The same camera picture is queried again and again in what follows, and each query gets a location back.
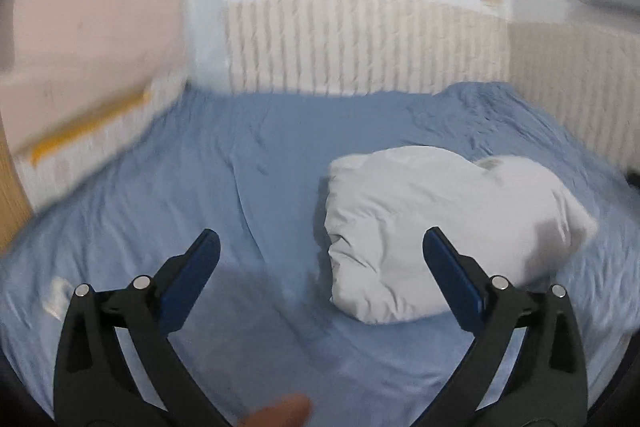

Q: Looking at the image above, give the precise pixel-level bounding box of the person's left hand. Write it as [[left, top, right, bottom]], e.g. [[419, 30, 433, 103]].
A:
[[239, 394, 312, 427]]

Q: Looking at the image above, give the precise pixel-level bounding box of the light grey jacket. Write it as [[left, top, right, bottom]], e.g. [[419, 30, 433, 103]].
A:
[[322, 146, 599, 325]]

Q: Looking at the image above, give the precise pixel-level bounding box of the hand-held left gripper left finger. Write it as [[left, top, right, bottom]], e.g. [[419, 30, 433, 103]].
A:
[[52, 228, 233, 427]]

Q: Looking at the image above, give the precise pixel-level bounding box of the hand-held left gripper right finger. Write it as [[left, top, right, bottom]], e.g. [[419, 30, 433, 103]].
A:
[[420, 227, 590, 427]]

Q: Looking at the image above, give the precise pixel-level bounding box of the yellow strip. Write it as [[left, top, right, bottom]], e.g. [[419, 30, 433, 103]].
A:
[[29, 89, 154, 166]]

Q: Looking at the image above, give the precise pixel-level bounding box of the pink wooden board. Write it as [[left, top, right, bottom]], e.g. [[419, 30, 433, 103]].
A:
[[0, 0, 190, 150]]

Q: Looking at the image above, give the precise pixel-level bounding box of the brick-pattern side wall panel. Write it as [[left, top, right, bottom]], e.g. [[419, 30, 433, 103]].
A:
[[507, 22, 640, 175]]

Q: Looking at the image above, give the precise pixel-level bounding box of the blue bed sheet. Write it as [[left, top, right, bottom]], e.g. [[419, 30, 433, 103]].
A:
[[0, 81, 640, 427]]

